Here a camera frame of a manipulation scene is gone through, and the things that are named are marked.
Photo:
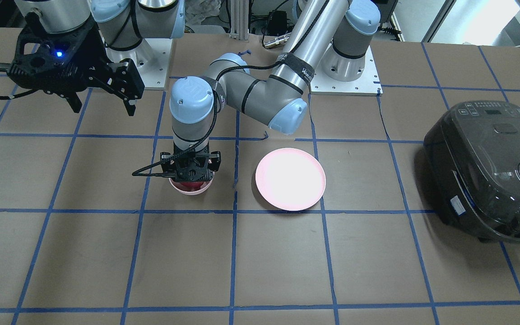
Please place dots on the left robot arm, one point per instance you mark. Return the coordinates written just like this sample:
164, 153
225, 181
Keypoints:
330, 41

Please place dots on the aluminium frame post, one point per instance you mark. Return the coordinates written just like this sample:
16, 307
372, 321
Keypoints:
239, 19

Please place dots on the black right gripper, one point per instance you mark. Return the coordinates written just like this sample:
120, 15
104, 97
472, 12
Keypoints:
92, 58

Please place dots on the black rice cooker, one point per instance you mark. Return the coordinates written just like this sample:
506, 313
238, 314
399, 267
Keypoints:
473, 152

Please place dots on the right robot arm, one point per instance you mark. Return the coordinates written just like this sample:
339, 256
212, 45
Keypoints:
122, 24

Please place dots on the pink plate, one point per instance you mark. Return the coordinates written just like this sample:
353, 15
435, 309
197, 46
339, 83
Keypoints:
290, 179

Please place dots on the red apple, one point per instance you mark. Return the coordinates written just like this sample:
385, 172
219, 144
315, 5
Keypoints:
190, 187

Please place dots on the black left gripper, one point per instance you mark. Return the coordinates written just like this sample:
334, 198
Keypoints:
215, 159

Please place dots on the pink bowl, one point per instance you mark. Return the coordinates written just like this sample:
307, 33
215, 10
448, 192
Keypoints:
211, 181

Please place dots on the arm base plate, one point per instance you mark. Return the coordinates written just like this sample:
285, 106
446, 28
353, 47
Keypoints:
337, 75
152, 58

